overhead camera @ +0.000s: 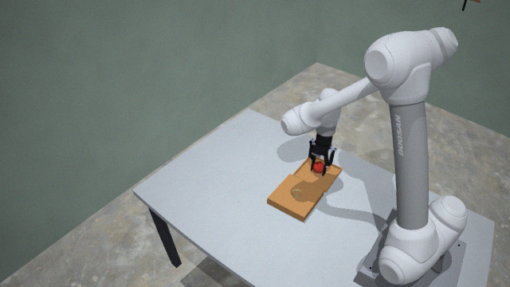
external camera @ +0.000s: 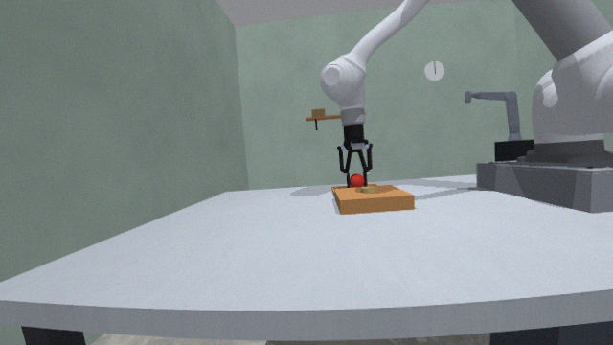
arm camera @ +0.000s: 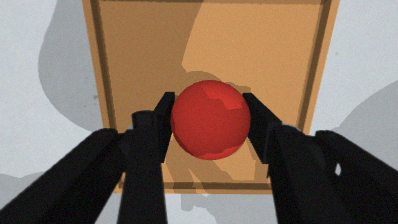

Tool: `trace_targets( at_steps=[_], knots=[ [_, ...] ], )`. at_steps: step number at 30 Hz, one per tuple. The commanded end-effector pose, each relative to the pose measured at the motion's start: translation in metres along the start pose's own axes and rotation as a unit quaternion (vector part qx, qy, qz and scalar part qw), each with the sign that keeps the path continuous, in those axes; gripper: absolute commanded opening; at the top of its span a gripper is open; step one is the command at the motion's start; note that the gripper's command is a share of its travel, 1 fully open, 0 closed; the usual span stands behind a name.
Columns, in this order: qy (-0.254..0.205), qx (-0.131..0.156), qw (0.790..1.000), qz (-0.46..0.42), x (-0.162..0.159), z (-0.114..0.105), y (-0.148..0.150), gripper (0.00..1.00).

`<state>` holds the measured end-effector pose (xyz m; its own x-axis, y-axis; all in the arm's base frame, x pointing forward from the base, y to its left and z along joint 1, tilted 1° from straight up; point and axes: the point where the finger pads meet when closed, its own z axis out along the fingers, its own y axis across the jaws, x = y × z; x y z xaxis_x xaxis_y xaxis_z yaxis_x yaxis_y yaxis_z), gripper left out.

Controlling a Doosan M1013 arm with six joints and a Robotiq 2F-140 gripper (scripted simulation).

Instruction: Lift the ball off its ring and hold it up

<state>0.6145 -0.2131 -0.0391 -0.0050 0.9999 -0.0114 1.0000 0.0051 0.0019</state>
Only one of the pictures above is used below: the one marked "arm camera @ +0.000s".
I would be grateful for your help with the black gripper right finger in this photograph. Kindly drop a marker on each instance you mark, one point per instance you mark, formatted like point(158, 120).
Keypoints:
point(366, 188)

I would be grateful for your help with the red ball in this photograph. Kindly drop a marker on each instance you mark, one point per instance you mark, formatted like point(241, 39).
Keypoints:
point(210, 120)

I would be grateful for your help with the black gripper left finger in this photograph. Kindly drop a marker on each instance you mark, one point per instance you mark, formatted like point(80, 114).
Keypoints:
point(73, 191)

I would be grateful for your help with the tan rectangular tray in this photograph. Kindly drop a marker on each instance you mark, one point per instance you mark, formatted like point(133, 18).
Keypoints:
point(274, 49)

